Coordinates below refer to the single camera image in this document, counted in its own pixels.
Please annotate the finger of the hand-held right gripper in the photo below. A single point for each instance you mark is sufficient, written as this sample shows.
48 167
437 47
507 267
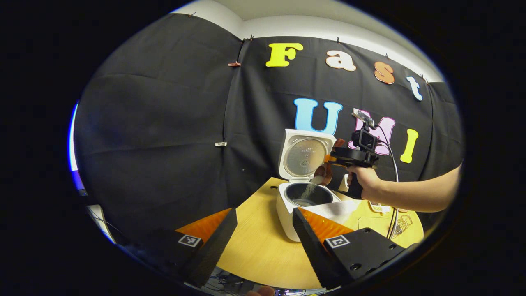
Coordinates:
340 142
327 158

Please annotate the white rice cooker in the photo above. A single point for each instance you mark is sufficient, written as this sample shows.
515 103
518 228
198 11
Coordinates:
287 222

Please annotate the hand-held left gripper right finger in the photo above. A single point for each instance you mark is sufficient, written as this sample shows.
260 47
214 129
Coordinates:
314 250

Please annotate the black backdrop cloth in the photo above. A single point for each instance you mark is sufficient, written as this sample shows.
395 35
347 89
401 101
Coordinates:
164 123

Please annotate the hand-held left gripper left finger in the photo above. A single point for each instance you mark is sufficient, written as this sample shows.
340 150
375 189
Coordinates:
213 250

